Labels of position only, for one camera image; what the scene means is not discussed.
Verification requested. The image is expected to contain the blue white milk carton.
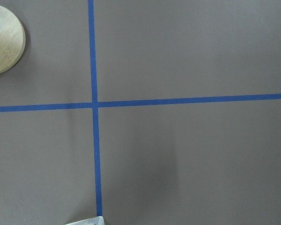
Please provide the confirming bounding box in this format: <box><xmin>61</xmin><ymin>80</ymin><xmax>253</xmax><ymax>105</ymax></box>
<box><xmin>66</xmin><ymin>216</ymin><xmax>105</xmax><ymax>225</ymax></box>

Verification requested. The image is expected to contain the round wooden board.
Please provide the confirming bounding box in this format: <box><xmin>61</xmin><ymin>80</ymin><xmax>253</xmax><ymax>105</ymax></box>
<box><xmin>0</xmin><ymin>6</ymin><xmax>26</xmax><ymax>73</ymax></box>

